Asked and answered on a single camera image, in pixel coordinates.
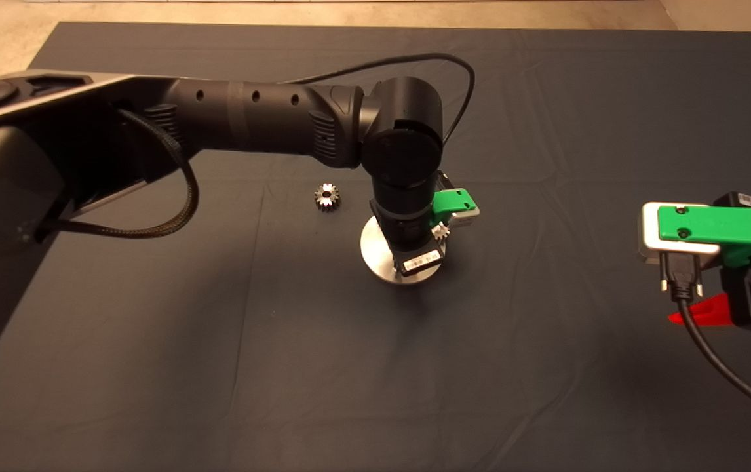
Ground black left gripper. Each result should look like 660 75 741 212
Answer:
374 215 448 278

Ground round metal carrier plate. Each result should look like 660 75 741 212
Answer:
360 215 448 286

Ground dark grey table cloth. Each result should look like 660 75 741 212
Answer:
0 21 751 472

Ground smooth black right camera cable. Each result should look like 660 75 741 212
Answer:
659 252 751 423

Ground smooth black camera cable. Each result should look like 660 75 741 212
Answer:
280 54 476 187
659 252 751 423

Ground green left camera mount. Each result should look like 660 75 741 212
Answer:
430 188 476 225

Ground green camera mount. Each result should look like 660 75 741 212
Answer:
430 188 476 225
657 205 751 268

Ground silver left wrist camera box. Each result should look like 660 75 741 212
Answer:
448 207 481 229

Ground green right camera mount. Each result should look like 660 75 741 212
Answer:
657 205 751 268

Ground smooth black left camera cable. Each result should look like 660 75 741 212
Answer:
280 54 476 187

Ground long thick braided arm cable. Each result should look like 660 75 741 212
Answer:
35 108 201 241

